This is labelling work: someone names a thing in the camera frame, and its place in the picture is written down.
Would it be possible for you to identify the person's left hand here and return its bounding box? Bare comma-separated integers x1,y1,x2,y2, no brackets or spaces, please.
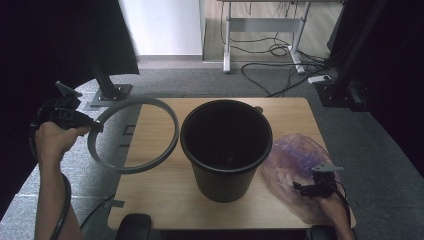
34,121,92,167

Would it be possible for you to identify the black curtain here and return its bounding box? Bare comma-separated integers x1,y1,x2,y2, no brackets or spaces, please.
328,0,424,178
0,0,140,218

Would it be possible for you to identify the white power strip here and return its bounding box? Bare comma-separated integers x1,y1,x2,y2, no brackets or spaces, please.
307,74,333,85

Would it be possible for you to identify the coiled black floor cable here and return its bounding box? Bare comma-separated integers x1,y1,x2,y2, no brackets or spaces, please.
229,34,292,58

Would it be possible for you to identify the right hand-held gripper cable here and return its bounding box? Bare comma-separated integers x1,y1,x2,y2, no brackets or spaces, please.
329,179,352,228

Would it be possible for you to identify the long black floor cable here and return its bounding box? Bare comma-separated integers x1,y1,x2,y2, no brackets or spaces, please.
240,61,334,98

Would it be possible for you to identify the grey bin rim ring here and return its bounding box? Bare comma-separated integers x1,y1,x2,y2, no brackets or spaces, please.
87,96,180,175

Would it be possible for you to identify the purple translucent plastic bag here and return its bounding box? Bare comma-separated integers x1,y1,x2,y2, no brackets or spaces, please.
261,133,348,225

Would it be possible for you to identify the black plastic trash bin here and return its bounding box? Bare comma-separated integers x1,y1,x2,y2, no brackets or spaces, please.
179,99,274,204

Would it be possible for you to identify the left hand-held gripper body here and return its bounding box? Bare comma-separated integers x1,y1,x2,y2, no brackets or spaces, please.
41,80,91,130

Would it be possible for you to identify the white desk frame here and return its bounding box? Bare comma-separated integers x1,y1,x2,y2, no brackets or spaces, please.
218,0,344,75

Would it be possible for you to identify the black armrest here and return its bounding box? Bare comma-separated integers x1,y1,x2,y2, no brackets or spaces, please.
114,213,153,240
306,224,338,240

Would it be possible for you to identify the person's right hand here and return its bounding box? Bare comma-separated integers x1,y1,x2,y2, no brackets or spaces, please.
316,197,351,231

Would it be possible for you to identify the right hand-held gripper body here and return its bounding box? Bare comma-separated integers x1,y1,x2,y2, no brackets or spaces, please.
311,163,344,199

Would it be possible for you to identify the metal stand with base plate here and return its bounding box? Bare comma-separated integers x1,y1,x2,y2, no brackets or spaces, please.
314,0,389,112
83,46,133,108

